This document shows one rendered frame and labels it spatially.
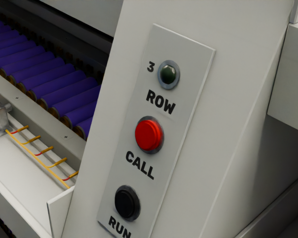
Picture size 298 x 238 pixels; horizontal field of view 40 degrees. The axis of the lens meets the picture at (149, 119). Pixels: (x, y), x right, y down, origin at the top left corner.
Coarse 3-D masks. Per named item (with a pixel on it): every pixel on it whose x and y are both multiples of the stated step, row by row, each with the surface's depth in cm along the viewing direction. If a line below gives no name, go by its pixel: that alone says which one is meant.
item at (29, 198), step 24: (24, 0) 58; (72, 24) 51; (0, 144) 38; (24, 144) 38; (0, 168) 35; (24, 168) 35; (0, 192) 33; (24, 192) 33; (48, 192) 33; (72, 192) 27; (0, 216) 36; (24, 216) 31; (48, 216) 31
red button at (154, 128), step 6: (144, 120) 21; (150, 120) 21; (138, 126) 22; (144, 126) 21; (150, 126) 21; (156, 126) 21; (138, 132) 22; (144, 132) 21; (150, 132) 21; (156, 132) 21; (138, 138) 22; (144, 138) 21; (150, 138) 21; (156, 138) 21; (138, 144) 22; (144, 144) 21; (150, 144) 21; (156, 144) 21; (150, 150) 21
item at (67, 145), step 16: (0, 80) 42; (0, 96) 41; (16, 96) 40; (16, 112) 39; (32, 112) 38; (48, 112) 38; (32, 128) 38; (48, 128) 36; (64, 128) 36; (48, 144) 37; (64, 144) 34; (80, 144) 34; (64, 160) 35; (80, 160) 33
